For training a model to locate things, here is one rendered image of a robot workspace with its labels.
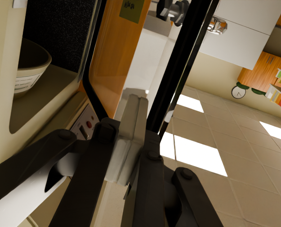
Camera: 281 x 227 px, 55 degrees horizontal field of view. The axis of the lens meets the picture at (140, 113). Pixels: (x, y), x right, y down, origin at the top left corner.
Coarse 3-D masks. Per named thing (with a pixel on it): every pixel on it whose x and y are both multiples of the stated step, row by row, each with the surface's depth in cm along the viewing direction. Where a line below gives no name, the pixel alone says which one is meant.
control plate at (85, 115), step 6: (90, 108) 54; (84, 114) 50; (90, 114) 52; (78, 120) 47; (84, 120) 49; (90, 120) 51; (96, 120) 54; (72, 126) 44; (78, 126) 46; (84, 126) 48; (78, 132) 45; (90, 132) 49; (78, 138) 44; (84, 138) 46; (90, 138) 48
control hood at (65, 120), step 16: (80, 96) 54; (64, 112) 46; (80, 112) 49; (48, 128) 40; (64, 128) 42; (64, 192) 35; (48, 208) 31; (96, 208) 41; (32, 224) 29; (48, 224) 30
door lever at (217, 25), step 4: (212, 20) 28; (216, 20) 28; (220, 20) 28; (224, 20) 28; (212, 24) 28; (216, 24) 28; (220, 24) 28; (224, 24) 28; (208, 28) 28; (212, 28) 28; (216, 28) 28; (220, 28) 28; (224, 28) 29; (212, 32) 29; (216, 32) 29; (220, 32) 29
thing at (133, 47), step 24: (120, 0) 41; (144, 0) 33; (216, 0) 22; (120, 24) 39; (144, 24) 33; (168, 24) 28; (96, 48) 48; (120, 48) 38; (144, 48) 32; (168, 48) 27; (192, 48) 24; (96, 72) 47; (120, 72) 38; (144, 72) 31; (120, 96) 37; (144, 96) 31; (120, 120) 36; (168, 120) 27
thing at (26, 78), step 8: (24, 40) 43; (24, 48) 43; (32, 48) 43; (40, 48) 42; (24, 56) 43; (32, 56) 42; (40, 56) 41; (48, 56) 39; (24, 64) 43; (32, 64) 42; (40, 64) 40; (48, 64) 37; (24, 72) 32; (32, 72) 34; (40, 72) 36; (16, 80) 33; (24, 80) 34; (32, 80) 36; (16, 88) 34; (24, 88) 36; (16, 96) 36
